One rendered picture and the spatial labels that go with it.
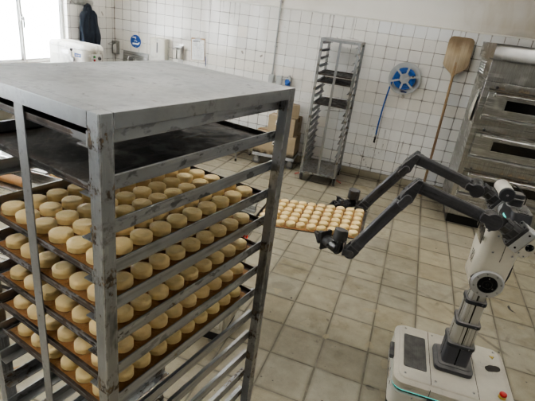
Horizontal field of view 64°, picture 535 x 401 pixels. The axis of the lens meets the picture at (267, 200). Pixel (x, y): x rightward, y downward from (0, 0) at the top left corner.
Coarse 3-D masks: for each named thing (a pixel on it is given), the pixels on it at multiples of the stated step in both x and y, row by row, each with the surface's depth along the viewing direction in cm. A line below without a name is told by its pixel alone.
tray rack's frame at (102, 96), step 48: (0, 96) 82; (48, 96) 75; (96, 96) 79; (144, 96) 84; (192, 96) 90; (240, 96) 98; (288, 96) 117; (96, 144) 70; (96, 192) 74; (96, 240) 78; (0, 288) 112; (96, 288) 82; (96, 336) 87; (0, 384) 125; (48, 384) 108
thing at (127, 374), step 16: (224, 304) 137; (192, 320) 126; (208, 320) 130; (32, 336) 113; (176, 336) 120; (160, 352) 114; (64, 368) 106; (80, 368) 105; (128, 368) 107; (144, 368) 110; (80, 384) 103; (128, 384) 105
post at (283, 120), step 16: (288, 112) 120; (288, 128) 123; (272, 160) 126; (272, 176) 127; (272, 192) 129; (272, 208) 131; (272, 224) 133; (272, 240) 137; (256, 288) 143; (256, 304) 145; (256, 320) 147; (256, 336) 150; (256, 352) 155; (240, 400) 164
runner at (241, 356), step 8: (240, 352) 157; (232, 360) 153; (240, 360) 153; (224, 368) 149; (232, 368) 149; (216, 376) 146; (224, 376) 145; (208, 384) 142; (216, 384) 142; (200, 392) 139; (208, 392) 139; (192, 400) 136; (200, 400) 136
